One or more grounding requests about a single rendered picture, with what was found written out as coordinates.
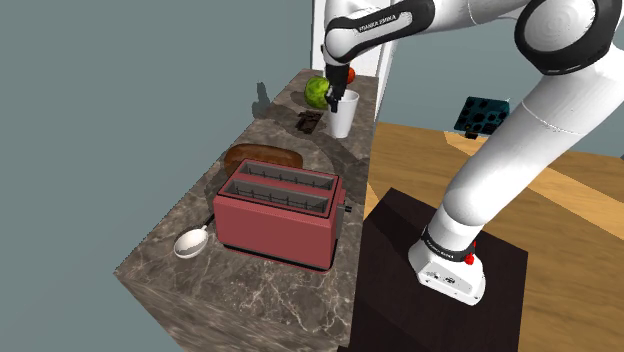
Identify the white ladle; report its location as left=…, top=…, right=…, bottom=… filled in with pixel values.
left=173, top=216, right=216, bottom=260

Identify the white cup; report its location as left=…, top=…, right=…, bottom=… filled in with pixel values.
left=324, top=89, right=360, bottom=140

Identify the dark chocolate bar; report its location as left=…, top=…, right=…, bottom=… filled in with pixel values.
left=295, top=110, right=324, bottom=135

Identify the green lettuce head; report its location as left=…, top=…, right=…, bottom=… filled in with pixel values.
left=304, top=75, right=332, bottom=110

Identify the dark robot stand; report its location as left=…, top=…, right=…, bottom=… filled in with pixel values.
left=337, top=187, right=530, bottom=352

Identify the red toaster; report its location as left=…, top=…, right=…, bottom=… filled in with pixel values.
left=212, top=158, right=353, bottom=272

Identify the white door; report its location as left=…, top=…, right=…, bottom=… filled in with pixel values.
left=310, top=0, right=402, bottom=122

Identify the teal box with dark holes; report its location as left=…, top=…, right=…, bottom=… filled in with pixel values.
left=453, top=95, right=511, bottom=140

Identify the brown bread loaf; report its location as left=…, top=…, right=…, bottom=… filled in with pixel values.
left=223, top=143, right=305, bottom=178

